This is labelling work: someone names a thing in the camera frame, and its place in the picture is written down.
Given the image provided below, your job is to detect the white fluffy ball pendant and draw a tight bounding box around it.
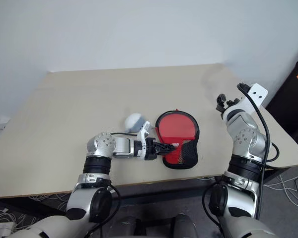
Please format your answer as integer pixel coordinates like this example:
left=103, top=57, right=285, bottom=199
left=124, top=113, right=149, bottom=133

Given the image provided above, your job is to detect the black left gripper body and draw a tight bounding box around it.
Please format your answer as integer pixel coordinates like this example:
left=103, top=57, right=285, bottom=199
left=144, top=137, right=161, bottom=161

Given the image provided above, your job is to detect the black table frame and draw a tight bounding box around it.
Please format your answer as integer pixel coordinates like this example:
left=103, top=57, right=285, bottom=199
left=0, top=167, right=296, bottom=219

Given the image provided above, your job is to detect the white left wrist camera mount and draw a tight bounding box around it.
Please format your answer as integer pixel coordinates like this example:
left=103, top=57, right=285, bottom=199
left=136, top=120, right=152, bottom=159

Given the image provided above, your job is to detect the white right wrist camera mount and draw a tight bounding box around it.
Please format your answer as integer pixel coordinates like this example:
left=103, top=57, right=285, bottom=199
left=239, top=83, right=268, bottom=109

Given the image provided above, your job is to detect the red black paddle case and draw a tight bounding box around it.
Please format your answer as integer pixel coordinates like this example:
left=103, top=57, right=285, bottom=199
left=154, top=108, right=200, bottom=171

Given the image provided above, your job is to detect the white box on floor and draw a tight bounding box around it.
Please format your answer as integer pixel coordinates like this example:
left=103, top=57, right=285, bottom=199
left=0, top=222, right=17, bottom=238

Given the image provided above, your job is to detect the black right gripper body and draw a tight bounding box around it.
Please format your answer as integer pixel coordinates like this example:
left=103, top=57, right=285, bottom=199
left=215, top=93, right=240, bottom=113

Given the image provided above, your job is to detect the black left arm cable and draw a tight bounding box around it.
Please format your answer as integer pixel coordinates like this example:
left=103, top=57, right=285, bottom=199
left=88, top=132, right=138, bottom=236

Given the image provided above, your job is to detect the black cabinet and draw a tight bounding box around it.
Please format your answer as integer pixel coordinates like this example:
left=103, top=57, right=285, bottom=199
left=265, top=42, right=298, bottom=136

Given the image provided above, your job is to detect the dark grey rounded shape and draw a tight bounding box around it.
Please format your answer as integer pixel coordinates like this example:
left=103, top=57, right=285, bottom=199
left=170, top=213, right=202, bottom=238

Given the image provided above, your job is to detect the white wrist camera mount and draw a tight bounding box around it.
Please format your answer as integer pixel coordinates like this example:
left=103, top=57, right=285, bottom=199
left=239, top=83, right=268, bottom=109
left=136, top=120, right=152, bottom=159

